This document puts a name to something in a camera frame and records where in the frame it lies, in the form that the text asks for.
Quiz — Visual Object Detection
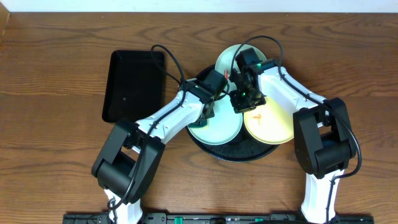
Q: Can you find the green yellow sponge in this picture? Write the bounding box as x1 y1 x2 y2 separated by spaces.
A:
188 119 208 128

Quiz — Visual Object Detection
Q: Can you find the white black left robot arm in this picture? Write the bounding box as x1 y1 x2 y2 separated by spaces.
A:
91 70 228 223

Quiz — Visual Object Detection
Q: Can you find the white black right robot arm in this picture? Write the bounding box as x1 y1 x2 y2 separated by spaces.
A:
229 45 363 223

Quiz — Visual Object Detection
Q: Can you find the black round tray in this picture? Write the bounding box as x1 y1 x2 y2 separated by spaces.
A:
185 63 280 162

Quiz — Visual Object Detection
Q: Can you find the black rectangular tray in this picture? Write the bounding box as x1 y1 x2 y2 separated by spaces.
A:
102 50 165 123

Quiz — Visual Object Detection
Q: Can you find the yellow plate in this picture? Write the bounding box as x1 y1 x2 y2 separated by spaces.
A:
243 96 294 145

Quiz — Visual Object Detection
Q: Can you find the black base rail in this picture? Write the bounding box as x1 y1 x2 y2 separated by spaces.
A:
62 212 376 224

